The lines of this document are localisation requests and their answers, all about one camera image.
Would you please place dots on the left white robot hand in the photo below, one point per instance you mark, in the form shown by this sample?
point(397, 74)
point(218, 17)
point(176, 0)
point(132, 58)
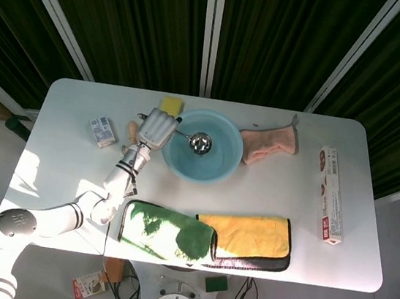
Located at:
point(156, 129)

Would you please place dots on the steel ladle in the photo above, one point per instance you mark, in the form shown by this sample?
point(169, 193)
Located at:
point(200, 144)

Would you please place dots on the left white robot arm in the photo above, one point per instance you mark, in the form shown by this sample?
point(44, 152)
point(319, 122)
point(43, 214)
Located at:
point(28, 219)

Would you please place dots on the wooden massage roller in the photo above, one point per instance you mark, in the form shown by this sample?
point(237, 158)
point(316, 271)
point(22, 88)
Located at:
point(132, 129)

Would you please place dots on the yellow sponge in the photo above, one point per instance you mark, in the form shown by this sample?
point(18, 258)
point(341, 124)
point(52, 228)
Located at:
point(172, 104)

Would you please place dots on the small white blue carton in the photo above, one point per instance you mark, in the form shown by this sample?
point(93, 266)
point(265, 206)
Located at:
point(102, 132)

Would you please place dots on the blue plastic basin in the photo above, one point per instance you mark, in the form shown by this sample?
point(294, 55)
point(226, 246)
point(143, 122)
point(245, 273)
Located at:
point(201, 168)

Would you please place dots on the green microfibre towel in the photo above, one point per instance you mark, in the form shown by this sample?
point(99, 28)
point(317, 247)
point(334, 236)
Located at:
point(160, 229)

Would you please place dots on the dark green curtain panel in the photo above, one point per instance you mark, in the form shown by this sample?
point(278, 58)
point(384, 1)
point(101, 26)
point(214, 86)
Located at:
point(136, 19)
point(281, 38)

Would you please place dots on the pink cloth with loop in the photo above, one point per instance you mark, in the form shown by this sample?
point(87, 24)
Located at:
point(267, 143)

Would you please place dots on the yellow and grey towel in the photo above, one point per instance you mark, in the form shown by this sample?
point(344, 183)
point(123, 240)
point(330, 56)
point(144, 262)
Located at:
point(247, 237)

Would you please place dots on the orange box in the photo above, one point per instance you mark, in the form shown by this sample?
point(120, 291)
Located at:
point(112, 270)

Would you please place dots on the green sponge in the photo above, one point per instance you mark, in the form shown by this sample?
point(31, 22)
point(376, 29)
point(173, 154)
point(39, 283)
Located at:
point(216, 284)

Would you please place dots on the printed food packet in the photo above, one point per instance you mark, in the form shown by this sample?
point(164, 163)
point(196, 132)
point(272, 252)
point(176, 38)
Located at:
point(88, 286)

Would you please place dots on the long white printed box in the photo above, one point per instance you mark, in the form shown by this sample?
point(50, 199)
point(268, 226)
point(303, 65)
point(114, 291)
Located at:
point(331, 196)

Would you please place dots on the white partition post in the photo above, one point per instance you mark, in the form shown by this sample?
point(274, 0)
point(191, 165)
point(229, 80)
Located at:
point(364, 49)
point(56, 9)
point(212, 29)

